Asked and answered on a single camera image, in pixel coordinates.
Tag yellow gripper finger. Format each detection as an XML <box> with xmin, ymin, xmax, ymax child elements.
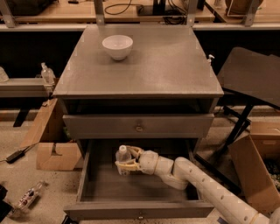
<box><xmin>127</xmin><ymin>145</ymin><xmax>144</xmax><ymax>159</ymax></box>
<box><xmin>115</xmin><ymin>161</ymin><xmax>140</xmax><ymax>175</ymax></box>

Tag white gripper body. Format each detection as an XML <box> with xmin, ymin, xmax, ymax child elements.
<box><xmin>138</xmin><ymin>150</ymin><xmax>159</xmax><ymax>175</ymax></box>

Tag clear plastic water bottle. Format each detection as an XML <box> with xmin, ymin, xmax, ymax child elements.
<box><xmin>115</xmin><ymin>145</ymin><xmax>132</xmax><ymax>176</ymax></box>

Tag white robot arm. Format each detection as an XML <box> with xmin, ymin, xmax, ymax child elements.
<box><xmin>115</xmin><ymin>145</ymin><xmax>280</xmax><ymax>224</ymax></box>

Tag open grey lower drawer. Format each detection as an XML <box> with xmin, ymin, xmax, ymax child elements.
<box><xmin>64</xmin><ymin>139</ymin><xmax>214</xmax><ymax>221</ymax></box>

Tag closed grey upper drawer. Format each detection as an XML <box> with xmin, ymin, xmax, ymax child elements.
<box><xmin>63</xmin><ymin>114</ymin><xmax>214</xmax><ymax>139</ymax></box>

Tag grey wooden drawer cabinet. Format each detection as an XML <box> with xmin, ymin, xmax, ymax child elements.
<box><xmin>53</xmin><ymin>24</ymin><xmax>223</xmax><ymax>151</ymax></box>

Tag plastic bottle on floor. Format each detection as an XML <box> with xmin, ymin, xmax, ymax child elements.
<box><xmin>11</xmin><ymin>180</ymin><xmax>47</xmax><ymax>217</ymax></box>

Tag clear sanitizer bottle on shelf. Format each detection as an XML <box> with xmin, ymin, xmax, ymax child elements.
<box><xmin>41</xmin><ymin>62</ymin><xmax>55</xmax><ymax>85</ymax></box>

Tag brown cardboard box left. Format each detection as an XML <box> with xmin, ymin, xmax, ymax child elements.
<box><xmin>20</xmin><ymin>99</ymin><xmax>84</xmax><ymax>171</ymax></box>

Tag brown cardboard box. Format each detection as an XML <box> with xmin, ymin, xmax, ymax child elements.
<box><xmin>228</xmin><ymin>122</ymin><xmax>280</xmax><ymax>214</ymax></box>
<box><xmin>20</xmin><ymin>99</ymin><xmax>84</xmax><ymax>171</ymax></box>

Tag white ceramic bowl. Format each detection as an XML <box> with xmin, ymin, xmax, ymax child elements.
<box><xmin>102</xmin><ymin>35</ymin><xmax>134</xmax><ymax>60</ymax></box>

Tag black power adapter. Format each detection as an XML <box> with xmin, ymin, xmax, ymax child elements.
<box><xmin>6</xmin><ymin>146</ymin><xmax>31</xmax><ymax>164</ymax></box>

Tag small white pump dispenser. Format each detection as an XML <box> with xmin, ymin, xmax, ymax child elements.
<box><xmin>207</xmin><ymin>54</ymin><xmax>215</xmax><ymax>65</ymax></box>

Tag brown cardboard box right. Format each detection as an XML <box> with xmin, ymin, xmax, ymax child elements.
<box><xmin>228</xmin><ymin>122</ymin><xmax>280</xmax><ymax>214</ymax></box>

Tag grey metal shelf left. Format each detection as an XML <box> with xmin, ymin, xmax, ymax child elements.
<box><xmin>0</xmin><ymin>78</ymin><xmax>53</xmax><ymax>98</ymax></box>

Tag black folding stand table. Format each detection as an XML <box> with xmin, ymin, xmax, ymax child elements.
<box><xmin>194</xmin><ymin>47</ymin><xmax>280</xmax><ymax>194</ymax></box>

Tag black cable on desk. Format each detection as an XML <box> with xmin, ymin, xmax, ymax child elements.
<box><xmin>103</xmin><ymin>0</ymin><xmax>145</xmax><ymax>17</ymax></box>

